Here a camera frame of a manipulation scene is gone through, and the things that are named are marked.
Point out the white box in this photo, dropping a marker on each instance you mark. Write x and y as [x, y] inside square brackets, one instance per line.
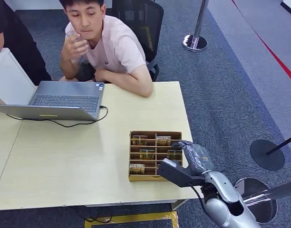
[10, 78]

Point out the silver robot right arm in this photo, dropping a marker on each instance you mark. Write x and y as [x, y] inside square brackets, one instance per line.
[226, 201]

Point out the seated person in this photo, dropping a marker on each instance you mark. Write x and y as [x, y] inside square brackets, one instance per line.
[116, 47]

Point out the person's left forearm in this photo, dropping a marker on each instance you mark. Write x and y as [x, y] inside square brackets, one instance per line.
[133, 83]

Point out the chrome stanchion post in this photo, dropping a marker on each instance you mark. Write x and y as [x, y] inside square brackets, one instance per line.
[195, 42]
[267, 210]

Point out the brown wooden card organizer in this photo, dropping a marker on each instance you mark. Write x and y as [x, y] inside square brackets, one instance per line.
[147, 178]

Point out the black stanchion post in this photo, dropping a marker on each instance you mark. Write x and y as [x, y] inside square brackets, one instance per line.
[267, 157]

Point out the grey laptop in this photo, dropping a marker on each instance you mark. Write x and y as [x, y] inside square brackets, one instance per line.
[64, 100]

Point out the red floor tape line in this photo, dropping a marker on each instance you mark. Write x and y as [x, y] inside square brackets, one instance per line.
[278, 61]

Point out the green hotel card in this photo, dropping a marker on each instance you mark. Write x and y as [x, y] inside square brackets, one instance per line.
[174, 155]
[137, 169]
[147, 154]
[139, 140]
[163, 141]

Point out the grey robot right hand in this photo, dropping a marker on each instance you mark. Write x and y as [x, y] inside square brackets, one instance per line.
[197, 159]

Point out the black mesh office chair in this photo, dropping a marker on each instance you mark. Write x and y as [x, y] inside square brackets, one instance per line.
[145, 19]

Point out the person's right forearm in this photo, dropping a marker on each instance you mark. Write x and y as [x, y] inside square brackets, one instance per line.
[68, 68]

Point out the person's right hand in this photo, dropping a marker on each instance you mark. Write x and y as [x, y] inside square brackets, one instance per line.
[74, 47]

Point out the person in dark clothing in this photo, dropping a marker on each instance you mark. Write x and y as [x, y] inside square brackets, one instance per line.
[19, 44]

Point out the person's left hand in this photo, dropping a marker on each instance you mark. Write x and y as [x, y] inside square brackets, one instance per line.
[101, 76]

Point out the yellow floor tape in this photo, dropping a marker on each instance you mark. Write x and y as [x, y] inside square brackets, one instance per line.
[136, 217]

